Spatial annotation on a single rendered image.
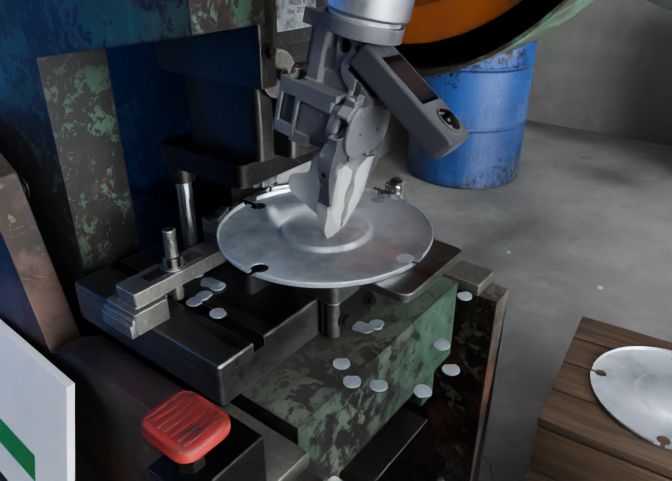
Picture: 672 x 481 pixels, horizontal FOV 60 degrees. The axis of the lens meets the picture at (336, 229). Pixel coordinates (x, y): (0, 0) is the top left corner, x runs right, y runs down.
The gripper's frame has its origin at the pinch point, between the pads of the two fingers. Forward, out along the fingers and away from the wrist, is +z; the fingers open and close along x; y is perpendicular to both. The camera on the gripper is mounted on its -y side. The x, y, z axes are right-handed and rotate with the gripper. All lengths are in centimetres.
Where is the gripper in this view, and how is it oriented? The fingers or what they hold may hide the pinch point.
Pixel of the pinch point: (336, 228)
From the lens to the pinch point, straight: 58.7
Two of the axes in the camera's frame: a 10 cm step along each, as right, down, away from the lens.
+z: -2.1, 8.5, 4.8
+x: -5.5, 3.0, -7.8
